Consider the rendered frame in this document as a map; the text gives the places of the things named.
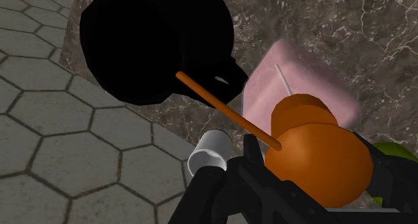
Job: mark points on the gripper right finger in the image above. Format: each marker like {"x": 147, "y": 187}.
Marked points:
{"x": 396, "y": 181}

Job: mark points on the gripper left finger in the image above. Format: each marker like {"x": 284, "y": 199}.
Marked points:
{"x": 228, "y": 190}

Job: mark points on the green round object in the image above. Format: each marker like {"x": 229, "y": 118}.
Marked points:
{"x": 395, "y": 149}

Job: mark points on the white cup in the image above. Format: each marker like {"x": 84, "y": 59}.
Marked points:
{"x": 212, "y": 149}

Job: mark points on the orange round bottle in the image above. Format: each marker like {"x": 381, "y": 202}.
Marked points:
{"x": 320, "y": 164}

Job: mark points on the thin orange stick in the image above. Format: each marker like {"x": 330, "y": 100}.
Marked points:
{"x": 225, "y": 109}

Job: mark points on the thin white stick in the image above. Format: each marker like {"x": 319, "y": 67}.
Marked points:
{"x": 283, "y": 80}

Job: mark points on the pink box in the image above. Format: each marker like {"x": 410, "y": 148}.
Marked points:
{"x": 303, "y": 76}

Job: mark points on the black round pot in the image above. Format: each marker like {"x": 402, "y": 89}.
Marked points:
{"x": 153, "y": 43}

